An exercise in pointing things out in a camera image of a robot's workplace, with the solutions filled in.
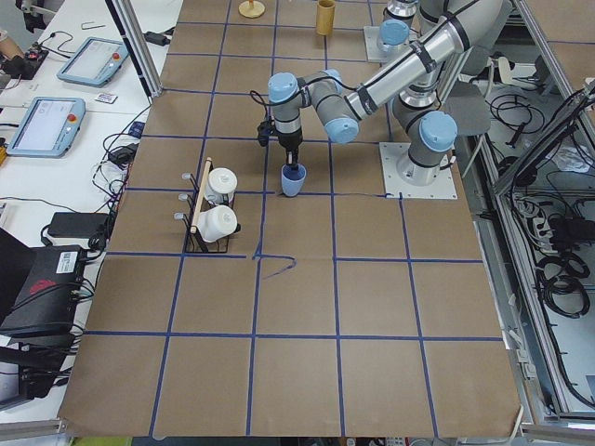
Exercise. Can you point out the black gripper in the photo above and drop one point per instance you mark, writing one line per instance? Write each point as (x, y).
(289, 140)

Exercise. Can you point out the light blue plastic cup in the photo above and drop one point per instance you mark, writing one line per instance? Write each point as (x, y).
(292, 179)

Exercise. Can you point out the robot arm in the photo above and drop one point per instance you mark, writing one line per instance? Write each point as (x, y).
(402, 18)
(446, 28)

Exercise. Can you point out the white mug far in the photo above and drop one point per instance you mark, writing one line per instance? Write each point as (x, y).
(221, 186)

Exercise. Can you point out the white mug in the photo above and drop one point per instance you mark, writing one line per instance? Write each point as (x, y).
(221, 186)
(217, 222)

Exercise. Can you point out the white mug near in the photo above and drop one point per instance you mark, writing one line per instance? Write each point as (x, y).
(217, 222)

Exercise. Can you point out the bamboo cylinder holder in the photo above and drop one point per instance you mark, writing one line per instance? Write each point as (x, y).
(325, 13)

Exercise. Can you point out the wooden mug tree stand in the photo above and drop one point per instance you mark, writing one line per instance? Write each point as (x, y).
(251, 9)

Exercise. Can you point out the far teach pendant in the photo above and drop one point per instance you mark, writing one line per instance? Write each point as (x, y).
(95, 62)

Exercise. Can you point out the teach pendant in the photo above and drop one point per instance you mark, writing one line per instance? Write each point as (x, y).
(48, 128)
(95, 62)

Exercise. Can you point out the near teach pendant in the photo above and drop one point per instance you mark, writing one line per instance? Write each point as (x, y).
(48, 128)

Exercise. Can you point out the black power adapter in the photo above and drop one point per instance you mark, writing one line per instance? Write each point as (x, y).
(77, 225)

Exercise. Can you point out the black computer box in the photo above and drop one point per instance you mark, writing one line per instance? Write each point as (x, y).
(37, 285)

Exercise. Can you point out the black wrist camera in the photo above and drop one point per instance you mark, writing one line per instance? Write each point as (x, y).
(265, 130)

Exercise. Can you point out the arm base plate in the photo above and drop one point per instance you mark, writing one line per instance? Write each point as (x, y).
(373, 52)
(404, 179)

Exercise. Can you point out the black wire mug rack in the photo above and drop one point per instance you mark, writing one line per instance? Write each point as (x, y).
(195, 243)

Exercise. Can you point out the aluminium frame post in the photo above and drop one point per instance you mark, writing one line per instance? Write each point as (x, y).
(127, 24)

